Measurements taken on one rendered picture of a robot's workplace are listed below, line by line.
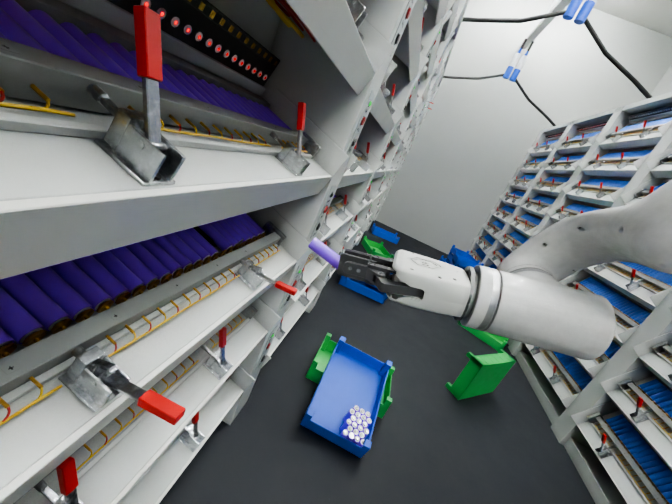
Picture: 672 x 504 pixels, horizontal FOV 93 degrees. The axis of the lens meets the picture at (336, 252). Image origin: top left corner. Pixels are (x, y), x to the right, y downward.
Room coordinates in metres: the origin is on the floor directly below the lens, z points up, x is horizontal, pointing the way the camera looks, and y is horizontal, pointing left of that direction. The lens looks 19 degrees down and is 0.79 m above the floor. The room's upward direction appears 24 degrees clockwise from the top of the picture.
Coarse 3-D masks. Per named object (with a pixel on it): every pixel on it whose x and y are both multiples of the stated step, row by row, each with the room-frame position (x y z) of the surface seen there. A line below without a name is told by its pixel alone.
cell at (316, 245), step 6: (312, 240) 0.43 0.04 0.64; (318, 240) 0.44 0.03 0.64; (312, 246) 0.43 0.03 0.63; (318, 246) 0.43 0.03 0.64; (324, 246) 0.43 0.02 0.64; (318, 252) 0.43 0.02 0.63; (324, 252) 0.43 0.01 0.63; (330, 252) 0.43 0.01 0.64; (324, 258) 0.43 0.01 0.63; (330, 258) 0.43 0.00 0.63; (336, 258) 0.43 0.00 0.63; (336, 264) 0.42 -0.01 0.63
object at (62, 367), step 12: (264, 252) 0.55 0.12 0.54; (240, 264) 0.47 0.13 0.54; (204, 288) 0.37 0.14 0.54; (180, 300) 0.32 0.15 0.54; (156, 312) 0.29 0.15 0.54; (132, 324) 0.25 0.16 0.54; (144, 324) 0.27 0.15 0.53; (120, 336) 0.24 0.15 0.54; (72, 360) 0.19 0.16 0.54; (48, 372) 0.18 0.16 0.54; (60, 372) 0.18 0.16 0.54; (24, 384) 0.16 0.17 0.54; (12, 396) 0.15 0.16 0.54; (0, 408) 0.14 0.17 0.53
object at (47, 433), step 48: (288, 240) 0.63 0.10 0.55; (240, 288) 0.43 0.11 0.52; (48, 336) 0.20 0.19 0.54; (144, 336) 0.26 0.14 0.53; (192, 336) 0.30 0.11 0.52; (48, 384) 0.17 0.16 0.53; (144, 384) 0.22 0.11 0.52; (0, 432) 0.14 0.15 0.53; (48, 432) 0.15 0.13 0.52; (96, 432) 0.19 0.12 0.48; (0, 480) 0.12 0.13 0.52
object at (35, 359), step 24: (264, 240) 0.56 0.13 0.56; (216, 264) 0.40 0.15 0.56; (168, 288) 0.30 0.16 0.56; (192, 288) 0.34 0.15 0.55; (120, 312) 0.24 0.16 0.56; (144, 312) 0.26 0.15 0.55; (72, 336) 0.20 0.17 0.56; (96, 336) 0.21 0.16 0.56; (0, 360) 0.15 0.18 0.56; (24, 360) 0.16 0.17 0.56; (48, 360) 0.17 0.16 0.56; (0, 384) 0.14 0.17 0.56; (24, 408) 0.15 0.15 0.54
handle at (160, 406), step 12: (108, 372) 0.19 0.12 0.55; (108, 384) 0.19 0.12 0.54; (120, 384) 0.19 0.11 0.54; (132, 384) 0.19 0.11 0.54; (132, 396) 0.18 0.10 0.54; (144, 396) 0.18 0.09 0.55; (156, 396) 0.19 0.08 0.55; (144, 408) 0.18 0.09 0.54; (156, 408) 0.18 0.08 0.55; (168, 408) 0.18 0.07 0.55; (180, 408) 0.19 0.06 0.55; (168, 420) 0.18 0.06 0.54
